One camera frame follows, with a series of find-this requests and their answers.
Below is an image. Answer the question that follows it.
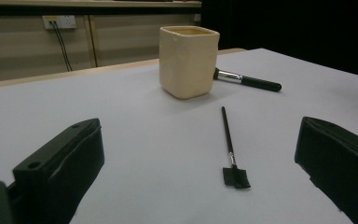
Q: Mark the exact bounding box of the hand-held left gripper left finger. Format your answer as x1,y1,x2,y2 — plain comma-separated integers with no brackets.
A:
12,118,105,224

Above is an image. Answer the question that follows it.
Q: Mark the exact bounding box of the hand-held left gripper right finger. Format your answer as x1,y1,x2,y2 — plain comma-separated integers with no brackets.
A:
294,116,358,224

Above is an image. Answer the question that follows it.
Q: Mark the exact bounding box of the large black makeup brush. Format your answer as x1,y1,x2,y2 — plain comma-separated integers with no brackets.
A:
213,67,283,93

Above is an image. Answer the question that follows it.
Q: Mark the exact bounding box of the cream square cup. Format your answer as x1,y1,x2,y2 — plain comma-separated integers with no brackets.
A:
158,25,221,101

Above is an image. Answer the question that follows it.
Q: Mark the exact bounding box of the white table sheet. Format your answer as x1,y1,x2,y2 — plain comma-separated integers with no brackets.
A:
0,48,358,224

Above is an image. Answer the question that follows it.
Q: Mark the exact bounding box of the black curtain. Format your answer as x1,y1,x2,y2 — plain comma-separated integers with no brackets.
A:
200,0,358,80

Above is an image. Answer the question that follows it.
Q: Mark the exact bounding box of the black wall cable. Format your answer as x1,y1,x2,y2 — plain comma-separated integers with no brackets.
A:
49,21,71,73
53,21,74,72

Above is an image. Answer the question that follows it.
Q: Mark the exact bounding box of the white wall socket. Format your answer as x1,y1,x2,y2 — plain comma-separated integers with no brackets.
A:
41,14,77,31

